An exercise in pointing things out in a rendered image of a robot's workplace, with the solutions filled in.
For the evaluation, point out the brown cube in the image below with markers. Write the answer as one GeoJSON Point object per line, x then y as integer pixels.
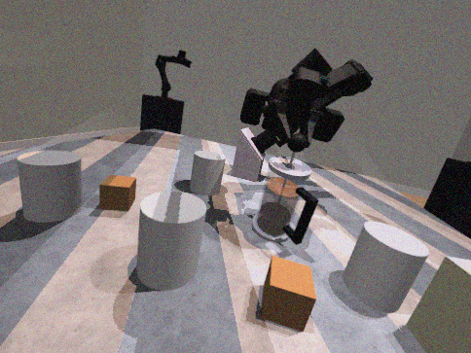
{"type": "Point", "coordinates": [117, 193]}
{"type": "Point", "coordinates": [289, 295]}

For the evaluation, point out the glass french press with black handle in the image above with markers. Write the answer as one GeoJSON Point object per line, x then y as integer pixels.
{"type": "Point", "coordinates": [284, 187]}

